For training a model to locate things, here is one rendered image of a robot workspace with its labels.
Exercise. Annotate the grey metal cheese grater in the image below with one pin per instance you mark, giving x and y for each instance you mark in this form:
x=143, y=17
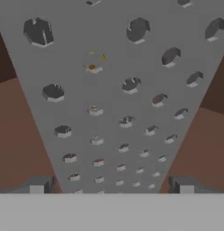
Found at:
x=110, y=90

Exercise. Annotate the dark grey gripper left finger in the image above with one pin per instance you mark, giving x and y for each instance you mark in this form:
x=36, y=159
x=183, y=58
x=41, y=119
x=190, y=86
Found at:
x=38, y=184

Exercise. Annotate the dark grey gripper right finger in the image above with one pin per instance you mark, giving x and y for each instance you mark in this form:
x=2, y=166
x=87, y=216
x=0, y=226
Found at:
x=184, y=184

